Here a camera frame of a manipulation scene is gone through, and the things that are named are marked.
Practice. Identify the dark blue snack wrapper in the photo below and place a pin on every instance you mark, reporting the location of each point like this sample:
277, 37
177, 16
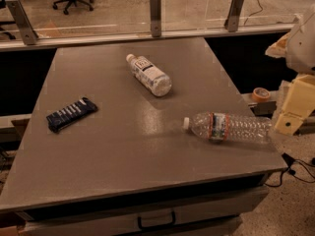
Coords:
70, 114

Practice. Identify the left metal glass bracket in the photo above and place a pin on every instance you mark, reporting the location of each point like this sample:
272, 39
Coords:
21, 19

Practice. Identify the grey drawer with handle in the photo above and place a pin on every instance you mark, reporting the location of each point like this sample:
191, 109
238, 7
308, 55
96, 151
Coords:
214, 215

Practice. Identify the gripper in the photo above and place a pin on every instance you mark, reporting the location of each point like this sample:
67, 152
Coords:
304, 46

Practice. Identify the right metal glass bracket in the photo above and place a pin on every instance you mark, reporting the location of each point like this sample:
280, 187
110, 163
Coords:
232, 21

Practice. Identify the clear crumpled water bottle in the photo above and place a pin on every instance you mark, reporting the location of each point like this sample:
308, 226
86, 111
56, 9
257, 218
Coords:
219, 127

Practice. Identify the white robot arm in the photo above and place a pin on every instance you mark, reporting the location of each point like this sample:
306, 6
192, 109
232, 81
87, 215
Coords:
298, 49

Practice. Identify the middle metal glass bracket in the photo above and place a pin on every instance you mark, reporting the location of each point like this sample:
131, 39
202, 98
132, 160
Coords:
155, 14

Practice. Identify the metal barrier rail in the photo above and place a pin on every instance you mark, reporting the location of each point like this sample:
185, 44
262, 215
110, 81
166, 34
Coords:
69, 41

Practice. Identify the metal glass bracket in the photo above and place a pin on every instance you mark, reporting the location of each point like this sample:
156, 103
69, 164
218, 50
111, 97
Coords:
21, 19
232, 21
155, 14

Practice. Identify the orange tape roll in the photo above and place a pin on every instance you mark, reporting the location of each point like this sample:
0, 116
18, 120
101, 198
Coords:
260, 95

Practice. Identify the white labelled plastic bottle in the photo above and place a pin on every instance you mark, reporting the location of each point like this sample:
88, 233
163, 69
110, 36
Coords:
146, 72

